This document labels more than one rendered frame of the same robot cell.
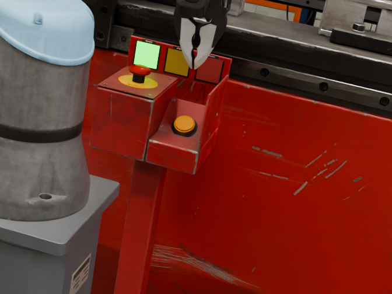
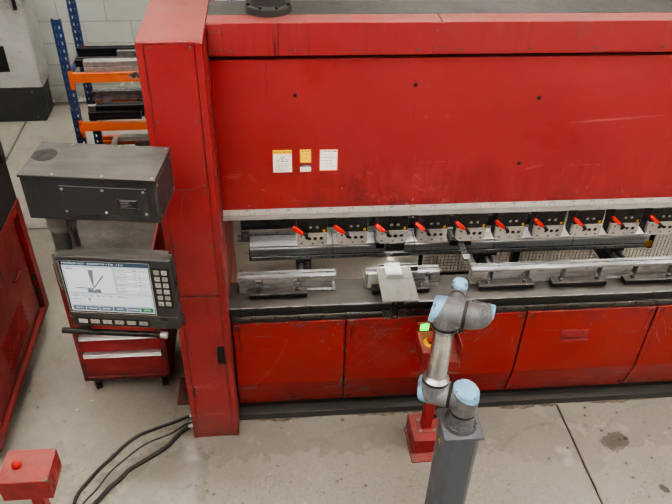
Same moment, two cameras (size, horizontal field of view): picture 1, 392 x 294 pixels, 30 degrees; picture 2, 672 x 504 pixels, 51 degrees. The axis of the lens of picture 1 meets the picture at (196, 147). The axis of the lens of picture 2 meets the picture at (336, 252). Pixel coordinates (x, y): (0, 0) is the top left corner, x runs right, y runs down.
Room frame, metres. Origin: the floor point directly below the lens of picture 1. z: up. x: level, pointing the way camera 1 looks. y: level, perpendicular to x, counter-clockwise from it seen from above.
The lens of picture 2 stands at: (-1.02, 1.36, 3.27)
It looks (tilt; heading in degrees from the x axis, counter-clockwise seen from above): 37 degrees down; 343
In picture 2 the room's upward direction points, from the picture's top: 2 degrees clockwise
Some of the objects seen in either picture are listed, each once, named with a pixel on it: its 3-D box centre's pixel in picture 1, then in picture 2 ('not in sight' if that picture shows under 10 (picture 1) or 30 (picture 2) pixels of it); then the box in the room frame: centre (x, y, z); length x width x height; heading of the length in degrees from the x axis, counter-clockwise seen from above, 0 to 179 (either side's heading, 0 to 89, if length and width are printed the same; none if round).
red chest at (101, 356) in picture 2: not in sight; (124, 304); (2.29, 1.61, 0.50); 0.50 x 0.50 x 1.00; 79
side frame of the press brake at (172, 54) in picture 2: not in sight; (203, 228); (2.01, 1.13, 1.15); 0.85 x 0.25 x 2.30; 169
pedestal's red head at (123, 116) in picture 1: (161, 102); (438, 345); (1.27, 0.08, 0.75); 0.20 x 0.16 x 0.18; 80
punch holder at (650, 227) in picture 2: not in sight; (659, 216); (1.38, -1.14, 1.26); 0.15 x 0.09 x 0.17; 79
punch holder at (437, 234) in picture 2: not in sight; (430, 224); (1.61, 0.03, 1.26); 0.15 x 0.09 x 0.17; 79
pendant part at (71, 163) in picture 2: not in sight; (113, 251); (1.41, 1.54, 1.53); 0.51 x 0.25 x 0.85; 71
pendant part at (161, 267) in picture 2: not in sight; (123, 285); (1.31, 1.52, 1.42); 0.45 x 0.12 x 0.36; 71
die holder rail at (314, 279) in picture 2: not in sight; (287, 280); (1.76, 0.74, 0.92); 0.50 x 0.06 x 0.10; 79
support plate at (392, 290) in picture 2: not in sight; (396, 284); (1.50, 0.23, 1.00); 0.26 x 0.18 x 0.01; 169
